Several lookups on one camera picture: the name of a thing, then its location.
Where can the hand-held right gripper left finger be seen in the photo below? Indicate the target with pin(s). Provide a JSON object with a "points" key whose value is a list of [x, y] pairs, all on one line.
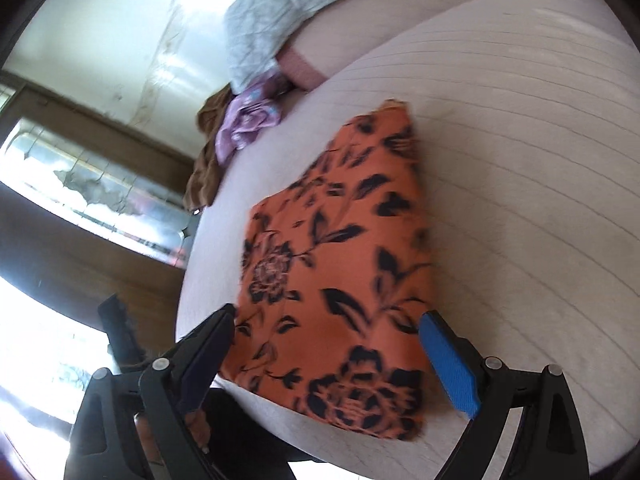
{"points": [[205, 360]]}

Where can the person's left hand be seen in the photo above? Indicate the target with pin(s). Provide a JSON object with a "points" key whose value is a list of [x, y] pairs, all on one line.
{"points": [[199, 432]]}

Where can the white blanket with pink border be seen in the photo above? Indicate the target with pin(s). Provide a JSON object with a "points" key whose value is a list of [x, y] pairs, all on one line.
{"points": [[360, 25]]}

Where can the bed with white cover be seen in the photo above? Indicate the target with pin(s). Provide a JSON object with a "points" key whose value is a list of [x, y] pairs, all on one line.
{"points": [[525, 160]]}

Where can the orange floral garment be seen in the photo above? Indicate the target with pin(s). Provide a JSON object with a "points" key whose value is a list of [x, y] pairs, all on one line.
{"points": [[340, 260]]}

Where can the brown cloth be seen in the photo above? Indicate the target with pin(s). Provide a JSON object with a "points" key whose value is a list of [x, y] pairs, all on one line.
{"points": [[202, 175]]}

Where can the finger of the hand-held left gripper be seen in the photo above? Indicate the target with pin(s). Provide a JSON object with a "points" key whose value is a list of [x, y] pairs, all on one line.
{"points": [[119, 332]]}

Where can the purple patterned cloth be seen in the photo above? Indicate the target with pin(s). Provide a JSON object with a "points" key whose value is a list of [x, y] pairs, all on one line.
{"points": [[247, 120]]}

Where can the grey crumpled cloth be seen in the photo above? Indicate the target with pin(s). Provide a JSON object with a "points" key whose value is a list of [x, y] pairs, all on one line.
{"points": [[270, 20]]}

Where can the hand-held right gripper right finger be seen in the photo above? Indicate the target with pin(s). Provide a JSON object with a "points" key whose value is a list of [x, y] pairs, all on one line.
{"points": [[450, 360]]}

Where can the window with wooden frame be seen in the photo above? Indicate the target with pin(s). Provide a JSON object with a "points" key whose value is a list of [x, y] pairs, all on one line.
{"points": [[90, 195]]}

